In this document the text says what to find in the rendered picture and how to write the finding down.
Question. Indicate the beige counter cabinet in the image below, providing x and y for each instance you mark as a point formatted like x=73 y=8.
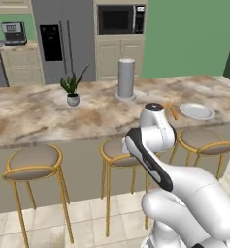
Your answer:
x=21 y=64

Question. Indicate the black microwave oven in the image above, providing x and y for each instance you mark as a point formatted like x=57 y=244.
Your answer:
x=121 y=19

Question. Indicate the beige wall cupboard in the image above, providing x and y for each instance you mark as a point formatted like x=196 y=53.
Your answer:
x=11 y=5

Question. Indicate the beige cupboard run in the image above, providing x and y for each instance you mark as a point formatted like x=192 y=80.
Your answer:
x=119 y=56

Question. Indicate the grey fridge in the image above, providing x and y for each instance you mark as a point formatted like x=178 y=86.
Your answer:
x=64 y=40

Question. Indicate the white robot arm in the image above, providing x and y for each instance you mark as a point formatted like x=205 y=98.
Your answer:
x=190 y=200

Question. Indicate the grey paper towel roll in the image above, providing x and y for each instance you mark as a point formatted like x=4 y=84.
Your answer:
x=125 y=78

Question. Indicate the white round plate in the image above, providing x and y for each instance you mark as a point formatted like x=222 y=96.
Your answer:
x=197 y=111

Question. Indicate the green plant in grey pot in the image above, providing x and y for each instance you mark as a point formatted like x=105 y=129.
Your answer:
x=72 y=87

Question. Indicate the gold stool with grey seat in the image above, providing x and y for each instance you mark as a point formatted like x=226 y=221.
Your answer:
x=200 y=140
x=34 y=161
x=114 y=151

